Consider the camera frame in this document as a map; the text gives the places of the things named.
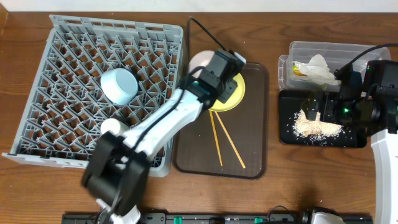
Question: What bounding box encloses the white paper waste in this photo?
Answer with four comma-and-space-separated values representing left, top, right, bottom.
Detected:
292, 54, 339, 86

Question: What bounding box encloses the light blue bowl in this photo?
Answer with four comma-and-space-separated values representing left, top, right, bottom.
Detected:
100, 68, 139, 105

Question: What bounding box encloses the white cup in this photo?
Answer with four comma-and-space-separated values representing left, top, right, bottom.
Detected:
100, 118, 129, 136

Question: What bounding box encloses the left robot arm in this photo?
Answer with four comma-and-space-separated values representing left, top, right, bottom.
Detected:
81, 49, 246, 223

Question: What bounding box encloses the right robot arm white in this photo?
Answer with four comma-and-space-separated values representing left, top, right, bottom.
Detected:
301, 60, 397, 223

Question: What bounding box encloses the clear plastic waste bin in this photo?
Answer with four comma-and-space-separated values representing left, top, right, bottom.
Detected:
277, 40, 391, 93

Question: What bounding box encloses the yellow round plate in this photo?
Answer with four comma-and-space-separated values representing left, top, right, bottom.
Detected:
210, 73, 246, 112

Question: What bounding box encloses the pile of rice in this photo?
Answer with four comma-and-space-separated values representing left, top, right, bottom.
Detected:
292, 110, 345, 145

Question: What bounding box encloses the black rectangular tray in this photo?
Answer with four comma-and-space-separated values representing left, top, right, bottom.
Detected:
278, 90, 367, 148

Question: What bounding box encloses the left wooden chopstick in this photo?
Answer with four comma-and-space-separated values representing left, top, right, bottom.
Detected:
209, 111, 223, 167

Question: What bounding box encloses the wooden chopstick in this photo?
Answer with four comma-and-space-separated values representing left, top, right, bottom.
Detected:
215, 111, 246, 169
209, 111, 223, 167

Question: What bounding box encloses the right wooden chopstick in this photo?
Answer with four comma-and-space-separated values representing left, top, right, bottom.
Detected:
215, 111, 246, 169

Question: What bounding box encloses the dark brown serving tray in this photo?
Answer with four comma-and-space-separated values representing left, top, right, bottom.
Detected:
173, 63, 269, 179

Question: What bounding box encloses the grey plastic dish rack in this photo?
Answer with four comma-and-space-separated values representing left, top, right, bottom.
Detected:
5, 15, 183, 168

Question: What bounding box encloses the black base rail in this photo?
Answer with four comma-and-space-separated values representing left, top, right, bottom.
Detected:
61, 205, 374, 224

